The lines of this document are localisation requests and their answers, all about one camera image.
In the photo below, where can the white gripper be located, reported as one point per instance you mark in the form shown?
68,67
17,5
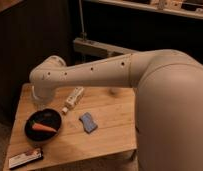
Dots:
42,95

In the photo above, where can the black ceramic bowl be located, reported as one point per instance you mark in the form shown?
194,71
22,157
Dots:
48,117

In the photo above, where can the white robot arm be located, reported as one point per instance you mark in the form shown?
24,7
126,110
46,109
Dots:
168,86

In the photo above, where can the orange carrot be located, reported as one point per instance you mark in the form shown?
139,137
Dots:
40,127

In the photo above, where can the wooden table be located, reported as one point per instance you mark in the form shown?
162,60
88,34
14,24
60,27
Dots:
114,115

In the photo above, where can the black snack bar packet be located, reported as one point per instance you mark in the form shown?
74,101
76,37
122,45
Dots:
25,158

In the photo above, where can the grey shelf ledge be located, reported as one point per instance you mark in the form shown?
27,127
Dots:
98,49

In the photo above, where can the white paper cup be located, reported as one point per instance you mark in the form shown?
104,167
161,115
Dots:
114,91

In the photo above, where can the metal pole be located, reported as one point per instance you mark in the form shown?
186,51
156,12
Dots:
83,32

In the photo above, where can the upper wall shelf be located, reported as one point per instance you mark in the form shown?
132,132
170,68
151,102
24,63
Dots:
181,8

